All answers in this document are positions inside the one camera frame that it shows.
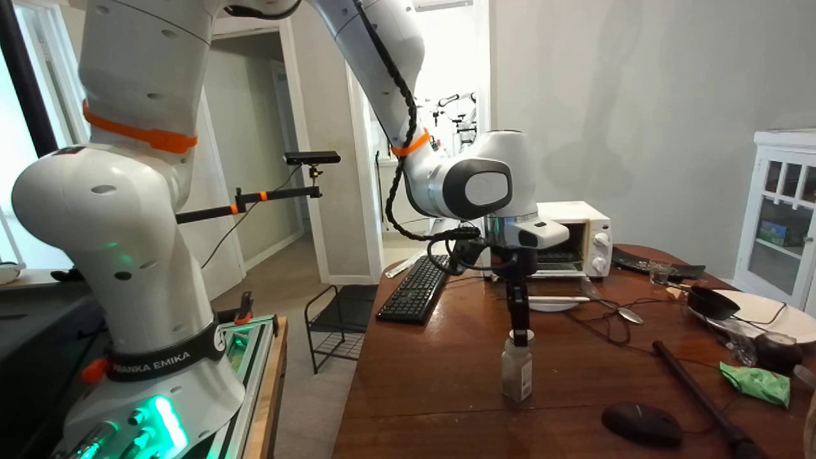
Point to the round silver jar lid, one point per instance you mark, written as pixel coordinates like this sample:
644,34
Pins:
522,338

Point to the black oval object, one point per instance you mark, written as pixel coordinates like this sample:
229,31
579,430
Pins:
640,424

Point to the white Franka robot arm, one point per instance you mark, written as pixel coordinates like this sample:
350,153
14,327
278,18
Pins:
137,213

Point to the black camera bar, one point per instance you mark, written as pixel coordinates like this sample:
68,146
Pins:
313,157

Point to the white glass door cabinet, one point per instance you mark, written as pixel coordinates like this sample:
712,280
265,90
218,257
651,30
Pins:
787,221

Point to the black computer keyboard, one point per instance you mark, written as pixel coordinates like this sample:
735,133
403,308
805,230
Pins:
413,292

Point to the black item on plate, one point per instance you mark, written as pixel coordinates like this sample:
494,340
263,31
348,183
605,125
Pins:
712,301

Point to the dark flat tray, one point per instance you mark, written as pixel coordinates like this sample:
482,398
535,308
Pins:
653,262

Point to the metal spoon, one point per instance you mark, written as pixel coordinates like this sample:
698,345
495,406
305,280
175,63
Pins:
629,315

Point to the green crumpled packet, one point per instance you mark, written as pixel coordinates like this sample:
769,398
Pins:
756,384

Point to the small glass jar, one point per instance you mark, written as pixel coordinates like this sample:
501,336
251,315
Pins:
515,374

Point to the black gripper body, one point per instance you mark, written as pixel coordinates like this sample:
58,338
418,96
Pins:
515,264

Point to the wooden robot cart top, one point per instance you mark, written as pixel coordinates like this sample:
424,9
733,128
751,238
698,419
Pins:
272,398

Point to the white toaster oven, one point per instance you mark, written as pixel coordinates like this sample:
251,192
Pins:
570,238

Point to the long black stick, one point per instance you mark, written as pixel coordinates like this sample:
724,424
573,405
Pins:
704,398

